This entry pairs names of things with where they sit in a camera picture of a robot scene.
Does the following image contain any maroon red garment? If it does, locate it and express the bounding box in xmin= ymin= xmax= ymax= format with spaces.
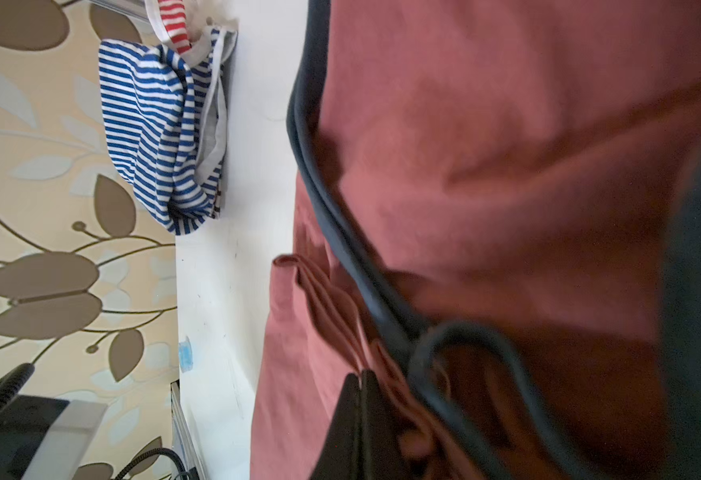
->
xmin=250 ymin=1 xmax=701 ymax=479

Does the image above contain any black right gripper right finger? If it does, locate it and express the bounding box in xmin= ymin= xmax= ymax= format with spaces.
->
xmin=360 ymin=370 xmax=412 ymax=480

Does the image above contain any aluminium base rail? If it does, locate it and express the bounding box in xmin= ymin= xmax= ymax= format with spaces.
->
xmin=170 ymin=380 xmax=208 ymax=480

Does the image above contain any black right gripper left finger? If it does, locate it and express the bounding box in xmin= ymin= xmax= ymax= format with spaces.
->
xmin=310 ymin=374 xmax=361 ymax=480

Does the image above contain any blue white striped tank top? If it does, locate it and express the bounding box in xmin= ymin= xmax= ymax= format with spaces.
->
xmin=98 ymin=26 xmax=236 ymax=235

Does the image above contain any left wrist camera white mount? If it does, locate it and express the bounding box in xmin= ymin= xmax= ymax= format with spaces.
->
xmin=0 ymin=395 xmax=106 ymax=480

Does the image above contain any red white striped folded top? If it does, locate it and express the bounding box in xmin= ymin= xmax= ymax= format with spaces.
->
xmin=144 ymin=0 xmax=192 ymax=54

